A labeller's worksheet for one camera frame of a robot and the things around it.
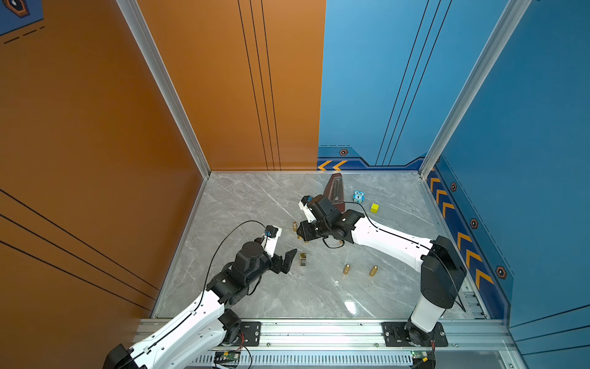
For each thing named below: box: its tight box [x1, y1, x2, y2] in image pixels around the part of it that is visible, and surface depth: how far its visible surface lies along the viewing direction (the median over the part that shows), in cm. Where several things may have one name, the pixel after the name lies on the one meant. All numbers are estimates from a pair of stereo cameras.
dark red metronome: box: [323, 172, 346, 213], surface depth 96 cm
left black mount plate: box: [239, 321, 262, 347], surface depth 75 cm
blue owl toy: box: [351, 189, 366, 203], surface depth 111 cm
